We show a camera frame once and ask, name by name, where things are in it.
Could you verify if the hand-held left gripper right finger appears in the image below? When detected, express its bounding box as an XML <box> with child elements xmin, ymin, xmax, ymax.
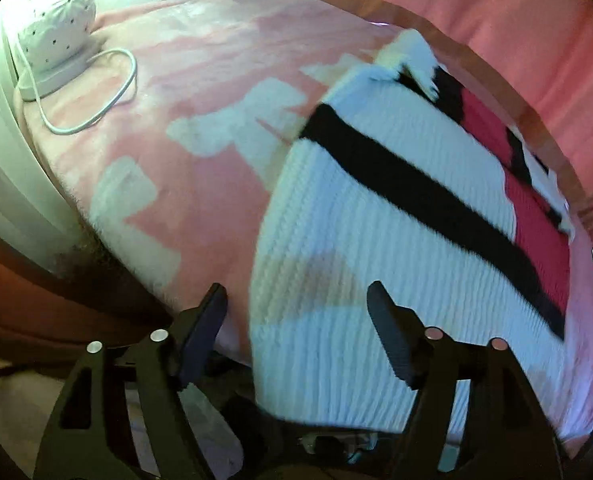
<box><xmin>367</xmin><ymin>280</ymin><xmax>566</xmax><ymax>480</ymax></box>

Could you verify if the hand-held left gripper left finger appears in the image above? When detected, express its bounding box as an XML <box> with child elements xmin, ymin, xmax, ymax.
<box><xmin>32</xmin><ymin>282</ymin><xmax>228</xmax><ymax>480</ymax></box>

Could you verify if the white black red knit sweater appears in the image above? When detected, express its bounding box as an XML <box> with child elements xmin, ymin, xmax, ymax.
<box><xmin>249</xmin><ymin>29</ymin><xmax>579</xmax><ymax>437</ymax></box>

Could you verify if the pink white printed blanket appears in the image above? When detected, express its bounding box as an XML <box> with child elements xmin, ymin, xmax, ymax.
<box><xmin>14</xmin><ymin>0</ymin><xmax>593</xmax><ymax>453</ymax></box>

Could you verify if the white power strip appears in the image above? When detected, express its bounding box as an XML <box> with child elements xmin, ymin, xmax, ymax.
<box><xmin>16</xmin><ymin>51</ymin><xmax>103</xmax><ymax>102</ymax></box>

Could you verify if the pink bedding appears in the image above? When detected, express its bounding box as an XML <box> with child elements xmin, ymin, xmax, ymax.
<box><xmin>236</xmin><ymin>0</ymin><xmax>593</xmax><ymax>231</ymax></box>

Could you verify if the white dotted pillow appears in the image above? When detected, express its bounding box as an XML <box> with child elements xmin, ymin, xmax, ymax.
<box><xmin>17</xmin><ymin>0</ymin><xmax>97</xmax><ymax>73</ymax></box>

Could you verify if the white cable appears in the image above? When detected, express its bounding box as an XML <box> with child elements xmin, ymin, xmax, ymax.
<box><xmin>17</xmin><ymin>34</ymin><xmax>138</xmax><ymax>136</ymax></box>

